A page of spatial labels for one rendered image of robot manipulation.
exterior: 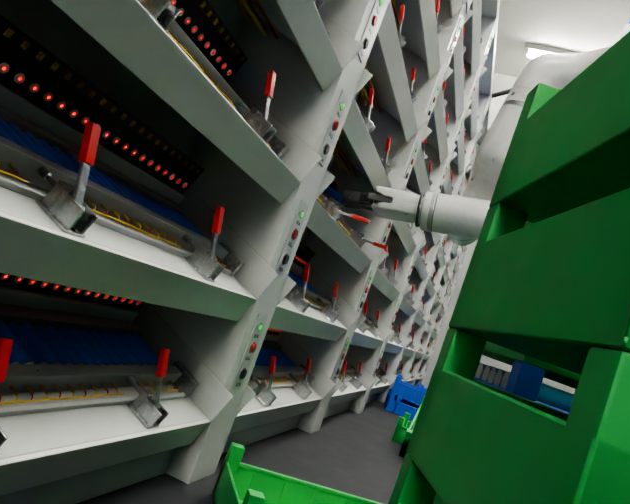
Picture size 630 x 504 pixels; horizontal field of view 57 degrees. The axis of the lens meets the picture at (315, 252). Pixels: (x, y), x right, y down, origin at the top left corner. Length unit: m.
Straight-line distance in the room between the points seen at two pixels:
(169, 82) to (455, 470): 0.43
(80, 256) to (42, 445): 0.19
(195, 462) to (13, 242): 0.54
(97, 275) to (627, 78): 0.45
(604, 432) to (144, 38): 0.46
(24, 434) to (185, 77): 0.36
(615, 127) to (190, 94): 0.44
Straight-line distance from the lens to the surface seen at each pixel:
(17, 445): 0.60
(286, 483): 0.94
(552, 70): 1.38
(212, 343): 0.91
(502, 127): 1.31
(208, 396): 0.91
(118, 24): 0.51
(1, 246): 0.47
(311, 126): 0.94
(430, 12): 1.48
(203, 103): 0.63
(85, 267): 0.55
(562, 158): 0.29
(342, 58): 0.97
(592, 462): 0.19
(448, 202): 1.24
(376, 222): 1.59
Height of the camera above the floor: 0.30
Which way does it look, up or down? 6 degrees up
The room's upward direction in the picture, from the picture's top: 20 degrees clockwise
